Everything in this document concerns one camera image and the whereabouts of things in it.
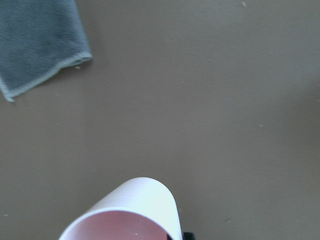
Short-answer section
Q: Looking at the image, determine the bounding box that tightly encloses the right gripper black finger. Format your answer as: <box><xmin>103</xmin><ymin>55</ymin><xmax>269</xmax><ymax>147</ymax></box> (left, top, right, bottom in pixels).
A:
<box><xmin>183</xmin><ymin>232</ymin><xmax>194</xmax><ymax>240</ymax></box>

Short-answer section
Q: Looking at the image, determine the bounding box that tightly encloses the pink cup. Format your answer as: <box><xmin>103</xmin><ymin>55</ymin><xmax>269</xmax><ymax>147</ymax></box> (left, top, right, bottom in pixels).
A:
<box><xmin>60</xmin><ymin>177</ymin><xmax>183</xmax><ymax>240</ymax></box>

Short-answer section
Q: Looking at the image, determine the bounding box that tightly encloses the grey folded cloth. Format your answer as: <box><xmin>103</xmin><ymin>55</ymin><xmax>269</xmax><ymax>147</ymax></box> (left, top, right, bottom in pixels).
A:
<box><xmin>0</xmin><ymin>0</ymin><xmax>93</xmax><ymax>102</ymax></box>

